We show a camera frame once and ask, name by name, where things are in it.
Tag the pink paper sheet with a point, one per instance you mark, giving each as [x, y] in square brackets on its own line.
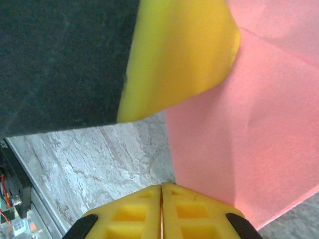
[261, 124]

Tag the aluminium mounting rail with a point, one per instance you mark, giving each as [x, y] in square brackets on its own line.
[47, 206]

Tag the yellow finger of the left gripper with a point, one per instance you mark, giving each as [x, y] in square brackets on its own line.
[179, 54]

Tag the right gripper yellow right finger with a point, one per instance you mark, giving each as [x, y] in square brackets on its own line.
[199, 216]

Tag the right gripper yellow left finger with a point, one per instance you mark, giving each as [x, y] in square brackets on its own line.
[124, 216]

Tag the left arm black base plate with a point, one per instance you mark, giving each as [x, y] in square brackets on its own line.
[23, 184]

